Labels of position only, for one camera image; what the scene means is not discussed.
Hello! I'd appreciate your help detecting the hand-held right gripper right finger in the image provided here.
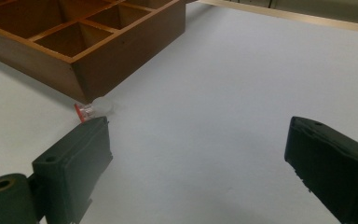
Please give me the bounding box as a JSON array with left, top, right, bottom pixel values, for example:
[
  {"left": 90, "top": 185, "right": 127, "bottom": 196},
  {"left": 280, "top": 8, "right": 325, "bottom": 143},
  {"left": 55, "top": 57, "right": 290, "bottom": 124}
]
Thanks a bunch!
[{"left": 283, "top": 116, "right": 358, "bottom": 224}]

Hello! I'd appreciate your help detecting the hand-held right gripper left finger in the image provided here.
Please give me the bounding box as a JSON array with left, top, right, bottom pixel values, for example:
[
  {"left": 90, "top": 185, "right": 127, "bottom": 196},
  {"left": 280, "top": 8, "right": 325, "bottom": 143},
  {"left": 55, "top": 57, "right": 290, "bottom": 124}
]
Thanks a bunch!
[{"left": 32, "top": 116, "right": 114, "bottom": 224}]

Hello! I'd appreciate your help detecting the small clear bottle red cap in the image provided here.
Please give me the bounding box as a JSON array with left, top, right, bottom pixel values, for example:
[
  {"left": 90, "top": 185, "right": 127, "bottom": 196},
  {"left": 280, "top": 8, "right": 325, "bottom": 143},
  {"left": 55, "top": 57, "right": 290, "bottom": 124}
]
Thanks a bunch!
[{"left": 74, "top": 96, "right": 115, "bottom": 123}]

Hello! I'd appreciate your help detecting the wooden compartment box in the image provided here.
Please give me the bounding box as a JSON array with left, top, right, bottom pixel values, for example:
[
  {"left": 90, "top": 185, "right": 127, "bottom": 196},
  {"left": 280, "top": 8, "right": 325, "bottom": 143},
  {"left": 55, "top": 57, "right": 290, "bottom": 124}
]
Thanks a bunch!
[{"left": 0, "top": 0, "right": 187, "bottom": 105}]

